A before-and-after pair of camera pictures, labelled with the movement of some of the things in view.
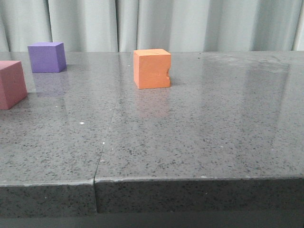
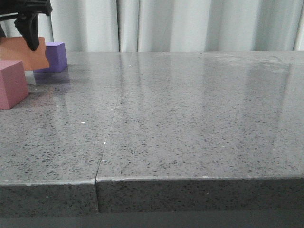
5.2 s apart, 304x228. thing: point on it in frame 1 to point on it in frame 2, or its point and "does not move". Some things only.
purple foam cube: (47, 57) does not move
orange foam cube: (151, 68) to (16, 49)
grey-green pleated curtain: (125, 25) does not move
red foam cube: (13, 88) does not move
